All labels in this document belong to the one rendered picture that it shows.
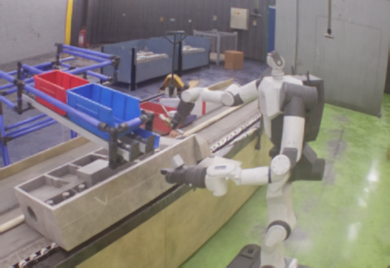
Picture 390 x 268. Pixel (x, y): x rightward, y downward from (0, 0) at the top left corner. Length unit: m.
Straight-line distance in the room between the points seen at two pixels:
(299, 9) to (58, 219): 6.60
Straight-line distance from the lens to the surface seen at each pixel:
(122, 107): 1.39
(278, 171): 1.23
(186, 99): 1.98
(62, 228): 1.25
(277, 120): 1.44
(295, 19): 7.12
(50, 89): 1.53
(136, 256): 1.71
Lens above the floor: 1.68
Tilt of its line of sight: 19 degrees down
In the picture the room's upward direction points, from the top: 3 degrees clockwise
